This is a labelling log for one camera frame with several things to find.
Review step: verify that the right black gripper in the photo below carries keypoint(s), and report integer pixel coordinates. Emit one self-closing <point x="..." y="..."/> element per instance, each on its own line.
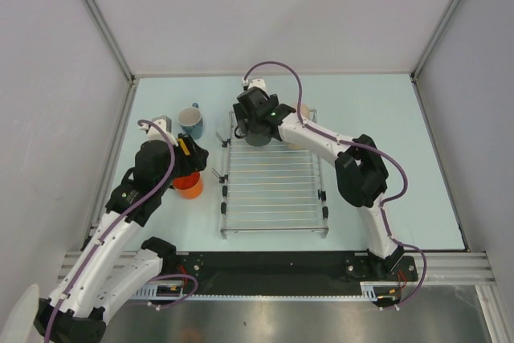
<point x="242" y="116"/>

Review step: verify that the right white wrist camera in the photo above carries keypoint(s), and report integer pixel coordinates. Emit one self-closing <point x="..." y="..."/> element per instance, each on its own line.
<point x="254" y="83"/>

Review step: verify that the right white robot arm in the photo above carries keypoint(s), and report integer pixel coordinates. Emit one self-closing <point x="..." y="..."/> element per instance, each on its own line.
<point x="360" y="170"/>

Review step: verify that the light blue mug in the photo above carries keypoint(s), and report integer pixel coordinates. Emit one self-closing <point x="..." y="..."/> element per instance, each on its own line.
<point x="191" y="121"/>

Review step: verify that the white slotted cable duct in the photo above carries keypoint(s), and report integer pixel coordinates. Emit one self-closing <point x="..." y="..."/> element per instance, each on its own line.
<point x="167" y="293"/>

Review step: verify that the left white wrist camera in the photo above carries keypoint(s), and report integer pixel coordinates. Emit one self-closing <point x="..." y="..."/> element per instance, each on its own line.
<point x="159" y="130"/>

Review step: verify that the dark grey mug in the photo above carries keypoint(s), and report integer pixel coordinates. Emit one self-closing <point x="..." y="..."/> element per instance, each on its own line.
<point x="253" y="139"/>

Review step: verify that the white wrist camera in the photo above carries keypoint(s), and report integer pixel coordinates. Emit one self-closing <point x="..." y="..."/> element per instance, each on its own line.
<point x="159" y="130"/>
<point x="254" y="83"/>

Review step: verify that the metal wire dish rack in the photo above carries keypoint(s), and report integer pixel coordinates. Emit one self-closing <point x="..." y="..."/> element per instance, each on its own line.
<point x="273" y="188"/>

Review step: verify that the orange mug black handle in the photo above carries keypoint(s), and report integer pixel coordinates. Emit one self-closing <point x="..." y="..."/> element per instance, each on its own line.
<point x="188" y="187"/>

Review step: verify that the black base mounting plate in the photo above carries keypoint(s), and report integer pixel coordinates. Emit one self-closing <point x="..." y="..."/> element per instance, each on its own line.
<point x="302" y="271"/>

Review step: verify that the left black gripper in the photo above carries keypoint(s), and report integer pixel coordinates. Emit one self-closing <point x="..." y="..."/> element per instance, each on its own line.
<point x="196" y="161"/>

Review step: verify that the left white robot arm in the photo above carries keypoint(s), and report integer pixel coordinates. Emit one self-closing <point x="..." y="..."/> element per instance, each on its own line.
<point x="80" y="308"/>

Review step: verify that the beige printed mug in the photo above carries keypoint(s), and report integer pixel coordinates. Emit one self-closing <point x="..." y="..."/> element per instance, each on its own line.
<point x="303" y="112"/>

